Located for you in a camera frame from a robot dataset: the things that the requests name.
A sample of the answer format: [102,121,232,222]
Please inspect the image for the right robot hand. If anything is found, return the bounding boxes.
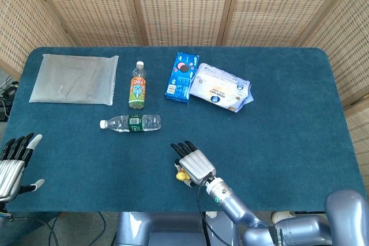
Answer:
[170,140,217,188]

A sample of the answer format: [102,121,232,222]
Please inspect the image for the blue-grey robot torso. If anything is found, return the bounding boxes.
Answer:
[114,211,246,246]

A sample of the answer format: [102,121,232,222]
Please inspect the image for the clear water bottle green label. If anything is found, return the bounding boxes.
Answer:
[99,114,161,134]

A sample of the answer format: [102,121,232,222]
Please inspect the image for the black cables on floor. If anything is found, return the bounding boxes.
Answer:
[0,75,20,123]

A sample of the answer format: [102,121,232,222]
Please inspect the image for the white sneaker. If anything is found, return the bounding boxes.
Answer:
[272,211,297,225]

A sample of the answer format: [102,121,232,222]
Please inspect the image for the blue Oreo cookie box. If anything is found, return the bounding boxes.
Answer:
[165,52,200,105]

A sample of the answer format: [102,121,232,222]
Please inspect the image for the blue table cloth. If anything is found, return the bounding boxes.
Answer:
[0,46,367,213]

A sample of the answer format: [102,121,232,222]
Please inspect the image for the orange label drink bottle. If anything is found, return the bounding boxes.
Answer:
[128,60,147,110]

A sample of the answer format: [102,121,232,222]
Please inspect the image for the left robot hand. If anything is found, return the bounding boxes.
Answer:
[0,133,46,202]

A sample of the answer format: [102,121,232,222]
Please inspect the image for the woven bamboo folding screen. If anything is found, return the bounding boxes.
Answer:
[0,0,369,189]

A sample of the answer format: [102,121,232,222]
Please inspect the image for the white tissue pack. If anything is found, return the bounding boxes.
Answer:
[188,62,255,113]

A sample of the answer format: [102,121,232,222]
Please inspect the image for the grey plastic zip bag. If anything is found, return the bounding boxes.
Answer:
[29,54,119,106]

